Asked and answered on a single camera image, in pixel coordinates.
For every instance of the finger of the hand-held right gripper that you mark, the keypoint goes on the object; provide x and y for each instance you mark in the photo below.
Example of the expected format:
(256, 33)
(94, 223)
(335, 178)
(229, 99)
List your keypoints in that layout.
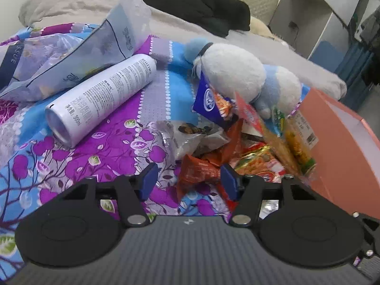
(368, 253)

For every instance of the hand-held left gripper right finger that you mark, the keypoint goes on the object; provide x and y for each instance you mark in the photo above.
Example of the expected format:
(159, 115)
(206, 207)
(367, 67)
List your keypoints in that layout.
(229, 183)

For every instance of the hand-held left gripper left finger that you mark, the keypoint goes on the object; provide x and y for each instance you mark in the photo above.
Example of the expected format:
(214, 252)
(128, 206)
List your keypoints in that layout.
(148, 181)

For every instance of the clear red-edged snack packet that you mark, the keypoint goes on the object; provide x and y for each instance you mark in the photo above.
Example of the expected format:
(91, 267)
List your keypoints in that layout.
(297, 145)

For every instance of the large blue snack packet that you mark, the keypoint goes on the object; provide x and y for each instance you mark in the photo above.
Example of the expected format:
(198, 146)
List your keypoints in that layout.
(204, 98)

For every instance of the pink cardboard box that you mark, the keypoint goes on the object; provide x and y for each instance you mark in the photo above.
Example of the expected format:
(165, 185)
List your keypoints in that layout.
(341, 154)

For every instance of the orange red snack packet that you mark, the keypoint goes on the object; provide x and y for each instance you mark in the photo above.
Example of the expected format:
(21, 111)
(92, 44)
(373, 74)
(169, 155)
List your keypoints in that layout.
(255, 160)

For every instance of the purple floral printed bedsheet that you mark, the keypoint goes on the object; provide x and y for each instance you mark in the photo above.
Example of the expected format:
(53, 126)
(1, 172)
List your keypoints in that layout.
(118, 145)

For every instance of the grey crumpled snack packet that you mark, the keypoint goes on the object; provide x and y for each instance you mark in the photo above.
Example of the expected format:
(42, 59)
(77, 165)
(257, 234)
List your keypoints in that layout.
(184, 142)

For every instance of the white spray can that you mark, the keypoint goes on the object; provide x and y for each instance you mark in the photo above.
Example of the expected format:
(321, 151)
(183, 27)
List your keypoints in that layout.
(104, 95)

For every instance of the white and blue plush toy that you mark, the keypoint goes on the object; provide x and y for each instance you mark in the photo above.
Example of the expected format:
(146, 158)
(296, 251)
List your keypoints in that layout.
(234, 68)

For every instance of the pale blue tissue pack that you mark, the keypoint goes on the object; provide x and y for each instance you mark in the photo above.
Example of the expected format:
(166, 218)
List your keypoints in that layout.
(74, 62)

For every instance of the cream plush pillow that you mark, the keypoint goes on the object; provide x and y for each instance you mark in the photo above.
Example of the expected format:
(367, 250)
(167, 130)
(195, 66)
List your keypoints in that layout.
(264, 28)

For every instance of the blue board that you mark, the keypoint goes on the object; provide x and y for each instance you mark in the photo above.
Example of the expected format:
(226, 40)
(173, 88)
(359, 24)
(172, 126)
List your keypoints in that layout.
(326, 55)

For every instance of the blue fabric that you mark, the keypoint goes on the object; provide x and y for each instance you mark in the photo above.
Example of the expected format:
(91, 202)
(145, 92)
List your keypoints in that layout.
(353, 71)

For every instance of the black clothing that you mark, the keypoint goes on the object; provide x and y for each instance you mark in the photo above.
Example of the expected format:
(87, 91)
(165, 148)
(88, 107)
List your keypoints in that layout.
(202, 6)

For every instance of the white cabinet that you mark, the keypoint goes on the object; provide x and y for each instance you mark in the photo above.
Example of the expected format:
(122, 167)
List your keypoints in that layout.
(299, 12)

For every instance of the dark hanging clothing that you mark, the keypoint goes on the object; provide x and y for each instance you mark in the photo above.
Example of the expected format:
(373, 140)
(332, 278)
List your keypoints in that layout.
(369, 35)

